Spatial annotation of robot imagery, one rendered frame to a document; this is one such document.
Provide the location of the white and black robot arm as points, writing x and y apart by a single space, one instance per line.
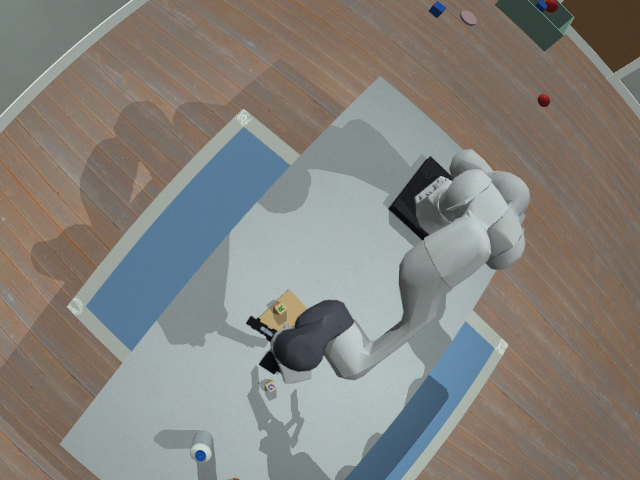
427 272

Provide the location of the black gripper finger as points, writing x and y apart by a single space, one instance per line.
257 325

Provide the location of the tan flat mat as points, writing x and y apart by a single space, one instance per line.
295 308

